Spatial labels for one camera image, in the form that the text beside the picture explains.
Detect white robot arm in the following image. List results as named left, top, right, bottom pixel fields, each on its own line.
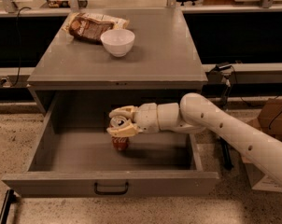
left=107, top=93, right=282, bottom=188

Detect black stand leg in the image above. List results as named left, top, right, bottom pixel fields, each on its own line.
left=220, top=139, right=233, bottom=170

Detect white ceramic bowl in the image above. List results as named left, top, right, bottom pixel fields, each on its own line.
left=100, top=29, right=135, bottom=57

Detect black power cable left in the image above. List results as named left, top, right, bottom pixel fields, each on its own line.
left=10, top=7, right=33, bottom=88

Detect open grey top drawer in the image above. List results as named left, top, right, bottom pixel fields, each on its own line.
left=3, top=91, right=219, bottom=197

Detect red coke can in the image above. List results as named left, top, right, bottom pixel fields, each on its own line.
left=108, top=115, right=130, bottom=152

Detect grey cabinet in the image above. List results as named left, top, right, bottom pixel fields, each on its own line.
left=28, top=7, right=207, bottom=113

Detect black power adapter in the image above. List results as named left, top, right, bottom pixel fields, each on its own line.
left=215, top=63, right=232, bottom=71

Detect cardboard box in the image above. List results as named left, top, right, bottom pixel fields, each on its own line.
left=242, top=99, right=282, bottom=192

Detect black drawer handle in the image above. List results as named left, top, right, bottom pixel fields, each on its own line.
left=93, top=182, right=129, bottom=196

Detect brown chip bag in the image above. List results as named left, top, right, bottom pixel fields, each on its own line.
left=63, top=13, right=129, bottom=42

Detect black floor bar left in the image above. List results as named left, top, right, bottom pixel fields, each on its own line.
left=0, top=189, right=16, bottom=224

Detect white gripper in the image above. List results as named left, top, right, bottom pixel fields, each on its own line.
left=106, top=103, right=160, bottom=137

